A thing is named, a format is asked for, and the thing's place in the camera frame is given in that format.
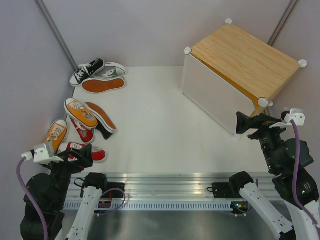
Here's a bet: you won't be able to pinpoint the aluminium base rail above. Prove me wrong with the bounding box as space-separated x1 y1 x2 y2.
66 172 281 202

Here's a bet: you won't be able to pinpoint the white cabinet door panel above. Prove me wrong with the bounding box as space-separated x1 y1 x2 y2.
179 54 255 135

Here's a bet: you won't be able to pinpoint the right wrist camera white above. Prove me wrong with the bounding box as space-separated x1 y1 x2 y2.
269 107 306 129

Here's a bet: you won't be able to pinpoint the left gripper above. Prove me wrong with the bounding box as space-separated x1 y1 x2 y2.
43 142 94 207

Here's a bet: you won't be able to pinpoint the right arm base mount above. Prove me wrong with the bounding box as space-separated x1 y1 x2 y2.
206 182 237 199

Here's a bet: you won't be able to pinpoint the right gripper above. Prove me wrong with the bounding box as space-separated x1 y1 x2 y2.
235 110 290 171

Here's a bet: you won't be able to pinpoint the red sneaker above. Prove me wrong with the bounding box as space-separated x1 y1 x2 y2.
58 142 107 163
70 117 95 144

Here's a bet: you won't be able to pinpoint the overturned grey sneaker orange sole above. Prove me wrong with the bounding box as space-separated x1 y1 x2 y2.
81 77 125 94

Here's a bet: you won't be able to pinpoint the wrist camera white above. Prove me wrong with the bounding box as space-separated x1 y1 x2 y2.
21 142 64 165
269 107 306 129

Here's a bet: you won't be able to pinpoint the wooden shoe cabinet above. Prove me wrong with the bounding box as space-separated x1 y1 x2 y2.
184 18 308 126

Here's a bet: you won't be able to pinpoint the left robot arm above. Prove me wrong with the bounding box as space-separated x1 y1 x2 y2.
16 144 109 240

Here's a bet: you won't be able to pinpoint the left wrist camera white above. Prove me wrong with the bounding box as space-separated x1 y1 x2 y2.
21 142 64 165

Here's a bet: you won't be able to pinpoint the red sneaker upper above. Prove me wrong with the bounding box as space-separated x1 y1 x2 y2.
70 117 95 144

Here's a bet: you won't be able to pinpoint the red sneaker lower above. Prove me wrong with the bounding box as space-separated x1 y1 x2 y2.
58 142 107 163

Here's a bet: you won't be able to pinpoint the black sneaker on side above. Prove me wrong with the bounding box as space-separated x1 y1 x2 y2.
85 102 117 140

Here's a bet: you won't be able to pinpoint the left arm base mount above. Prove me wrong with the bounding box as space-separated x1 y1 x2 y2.
73 177 125 202

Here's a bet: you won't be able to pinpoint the black sneaker white laces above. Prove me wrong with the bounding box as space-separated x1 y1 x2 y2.
69 58 105 87

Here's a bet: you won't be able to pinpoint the white slotted cable duct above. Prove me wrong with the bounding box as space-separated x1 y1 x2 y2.
62 201 232 211

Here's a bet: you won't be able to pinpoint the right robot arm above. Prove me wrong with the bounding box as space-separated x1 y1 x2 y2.
228 108 320 240

